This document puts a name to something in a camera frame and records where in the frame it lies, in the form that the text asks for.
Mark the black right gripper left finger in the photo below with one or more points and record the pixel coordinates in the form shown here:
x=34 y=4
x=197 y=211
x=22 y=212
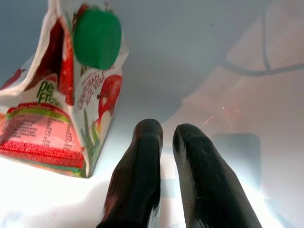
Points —
x=135 y=185

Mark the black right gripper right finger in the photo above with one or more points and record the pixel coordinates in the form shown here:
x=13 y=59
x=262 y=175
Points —
x=209 y=185

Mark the apple juice carton green cap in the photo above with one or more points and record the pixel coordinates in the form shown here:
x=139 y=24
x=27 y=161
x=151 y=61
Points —
x=59 y=118

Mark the grey mini fridge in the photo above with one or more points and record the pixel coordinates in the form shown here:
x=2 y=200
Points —
x=190 y=35

